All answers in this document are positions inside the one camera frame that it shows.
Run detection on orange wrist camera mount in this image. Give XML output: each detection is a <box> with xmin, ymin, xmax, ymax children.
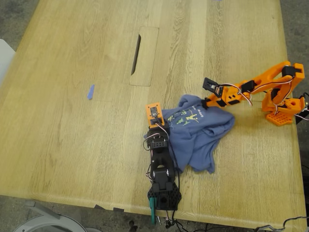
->
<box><xmin>145</xmin><ymin>101</ymin><xmax>166</xmax><ymax>128</ymax></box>

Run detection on black table clamp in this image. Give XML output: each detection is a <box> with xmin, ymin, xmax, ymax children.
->
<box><xmin>294</xmin><ymin>91</ymin><xmax>309</xmax><ymax>124</ymax></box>

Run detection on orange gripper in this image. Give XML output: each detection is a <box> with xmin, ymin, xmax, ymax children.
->
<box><xmin>202</xmin><ymin>85</ymin><xmax>242</xmax><ymax>110</ymax></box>

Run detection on grey white swivel chair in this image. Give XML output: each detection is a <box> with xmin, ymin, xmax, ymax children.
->
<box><xmin>13</xmin><ymin>200</ymin><xmax>86</xmax><ymax>232</ymax></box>

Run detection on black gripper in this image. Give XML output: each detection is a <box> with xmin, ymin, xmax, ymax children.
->
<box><xmin>146</xmin><ymin>126</ymin><xmax>170</xmax><ymax>143</ymax></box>

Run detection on blue printed T-shirt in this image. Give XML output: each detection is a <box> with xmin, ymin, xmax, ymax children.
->
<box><xmin>144</xmin><ymin>94</ymin><xmax>236</xmax><ymax>174</ymax></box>

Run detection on wooden table cable hatch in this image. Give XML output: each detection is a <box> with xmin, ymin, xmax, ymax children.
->
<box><xmin>129</xmin><ymin>26</ymin><xmax>160</xmax><ymax>87</ymax></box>

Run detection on grey black cable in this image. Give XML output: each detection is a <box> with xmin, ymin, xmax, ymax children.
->
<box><xmin>254</xmin><ymin>216</ymin><xmax>309</xmax><ymax>232</ymax></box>

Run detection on green table clamp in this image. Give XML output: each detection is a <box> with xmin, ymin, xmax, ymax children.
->
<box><xmin>149</xmin><ymin>197</ymin><xmax>158</xmax><ymax>225</ymax></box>

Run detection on blue masking tape piece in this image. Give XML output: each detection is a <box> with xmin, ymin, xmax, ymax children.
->
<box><xmin>86</xmin><ymin>84</ymin><xmax>96</xmax><ymax>101</ymax></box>

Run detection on orange perforated base plate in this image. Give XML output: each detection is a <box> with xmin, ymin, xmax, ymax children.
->
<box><xmin>265</xmin><ymin>110</ymin><xmax>300</xmax><ymax>127</ymax></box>

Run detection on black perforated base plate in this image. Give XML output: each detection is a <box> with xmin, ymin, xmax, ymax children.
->
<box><xmin>147</xmin><ymin>181</ymin><xmax>182</xmax><ymax>211</ymax></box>

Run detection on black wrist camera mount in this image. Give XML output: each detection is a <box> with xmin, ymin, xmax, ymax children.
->
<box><xmin>202</xmin><ymin>77</ymin><xmax>222</xmax><ymax>98</ymax></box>

